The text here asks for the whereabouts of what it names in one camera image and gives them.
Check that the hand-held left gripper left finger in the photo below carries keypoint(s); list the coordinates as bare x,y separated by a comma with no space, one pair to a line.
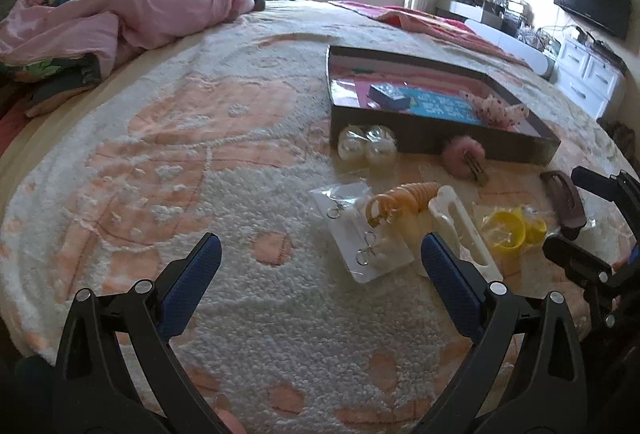
192,279

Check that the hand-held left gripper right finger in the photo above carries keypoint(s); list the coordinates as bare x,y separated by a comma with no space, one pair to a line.
450,281

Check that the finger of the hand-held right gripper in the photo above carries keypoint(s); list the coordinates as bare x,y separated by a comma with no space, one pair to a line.
600,186
580,261

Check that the brown hair clip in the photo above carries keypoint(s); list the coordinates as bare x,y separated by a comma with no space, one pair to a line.
565,204

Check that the white hair claw clip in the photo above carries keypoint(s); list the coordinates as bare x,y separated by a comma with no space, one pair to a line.
445,209

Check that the earrings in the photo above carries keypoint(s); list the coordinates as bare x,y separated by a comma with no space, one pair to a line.
345,229

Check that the pink pompom hair clip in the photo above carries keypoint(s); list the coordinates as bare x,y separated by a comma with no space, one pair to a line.
460,156

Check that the dark cardboard box tray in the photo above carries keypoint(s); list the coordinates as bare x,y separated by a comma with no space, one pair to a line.
430,133

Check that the person's left hand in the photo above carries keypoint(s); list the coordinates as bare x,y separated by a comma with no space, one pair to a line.
231,424

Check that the dark brown bag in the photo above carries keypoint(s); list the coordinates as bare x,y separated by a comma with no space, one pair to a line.
622,136

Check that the white drawer cabinet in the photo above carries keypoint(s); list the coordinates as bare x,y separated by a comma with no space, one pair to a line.
587,73

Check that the blue printed card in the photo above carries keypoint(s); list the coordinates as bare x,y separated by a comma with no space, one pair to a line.
440,106

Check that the white desk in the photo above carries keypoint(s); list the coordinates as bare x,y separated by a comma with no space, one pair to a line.
500,36

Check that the small blue box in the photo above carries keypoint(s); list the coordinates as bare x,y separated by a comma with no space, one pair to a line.
389,96

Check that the pink printed blanket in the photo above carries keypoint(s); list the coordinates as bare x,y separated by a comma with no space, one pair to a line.
425,21

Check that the pink quilt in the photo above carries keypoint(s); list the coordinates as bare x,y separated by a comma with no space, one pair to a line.
165,13

